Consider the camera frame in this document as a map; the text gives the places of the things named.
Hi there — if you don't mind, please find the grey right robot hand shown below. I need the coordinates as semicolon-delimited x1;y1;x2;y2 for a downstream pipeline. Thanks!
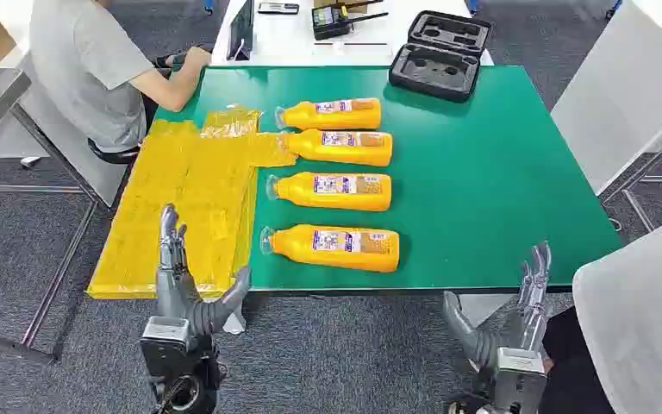
442;241;553;370

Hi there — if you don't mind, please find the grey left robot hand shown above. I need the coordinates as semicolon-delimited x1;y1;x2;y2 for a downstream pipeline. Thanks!
155;204;253;337

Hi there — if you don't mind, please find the orange drink bottle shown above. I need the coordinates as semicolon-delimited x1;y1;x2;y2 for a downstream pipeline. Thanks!
275;97;383;131
265;172;393;213
281;128;394;168
259;223;401;274

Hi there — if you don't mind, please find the yellow sheet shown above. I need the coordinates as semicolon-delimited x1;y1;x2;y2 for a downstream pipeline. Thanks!
85;104;298;300

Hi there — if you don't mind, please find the green mat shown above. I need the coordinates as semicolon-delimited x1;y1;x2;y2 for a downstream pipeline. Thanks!
153;64;624;293

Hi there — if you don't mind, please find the black chair seat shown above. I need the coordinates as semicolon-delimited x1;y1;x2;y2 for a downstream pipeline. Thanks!
86;138;141;166

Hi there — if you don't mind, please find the grey panel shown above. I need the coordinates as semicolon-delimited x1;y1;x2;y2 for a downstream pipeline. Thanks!
17;53;133;209

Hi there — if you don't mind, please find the seated person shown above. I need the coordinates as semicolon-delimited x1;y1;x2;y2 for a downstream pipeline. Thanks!
29;0;213;155

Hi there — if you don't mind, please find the open black foam case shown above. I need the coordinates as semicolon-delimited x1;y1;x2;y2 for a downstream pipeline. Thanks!
388;9;494;104

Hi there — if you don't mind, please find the black tablet on stand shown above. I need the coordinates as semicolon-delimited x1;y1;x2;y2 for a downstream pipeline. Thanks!
226;0;256;62

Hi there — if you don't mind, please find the white table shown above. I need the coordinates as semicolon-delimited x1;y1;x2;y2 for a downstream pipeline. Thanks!
209;0;496;68

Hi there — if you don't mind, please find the black phone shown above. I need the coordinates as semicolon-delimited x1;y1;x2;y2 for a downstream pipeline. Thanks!
257;1;301;16

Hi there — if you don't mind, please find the black handheld radio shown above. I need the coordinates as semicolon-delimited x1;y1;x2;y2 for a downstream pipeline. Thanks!
310;2;390;41

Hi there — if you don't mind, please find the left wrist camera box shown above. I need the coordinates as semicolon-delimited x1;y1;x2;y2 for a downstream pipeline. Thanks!
139;317;193;380

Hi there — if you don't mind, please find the white panel with metal frame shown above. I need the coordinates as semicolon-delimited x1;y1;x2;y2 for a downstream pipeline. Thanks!
550;0;662;233

